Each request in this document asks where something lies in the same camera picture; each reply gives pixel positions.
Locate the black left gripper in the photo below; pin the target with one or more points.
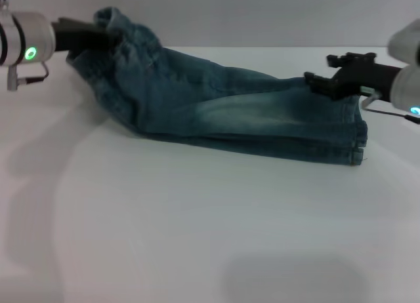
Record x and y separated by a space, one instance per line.
77 37

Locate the blue denim shorts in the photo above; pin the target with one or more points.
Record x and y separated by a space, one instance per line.
229 116

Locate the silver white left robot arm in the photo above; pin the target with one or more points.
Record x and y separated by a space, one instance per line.
23 40

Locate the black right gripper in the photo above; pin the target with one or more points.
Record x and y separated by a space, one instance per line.
364 78

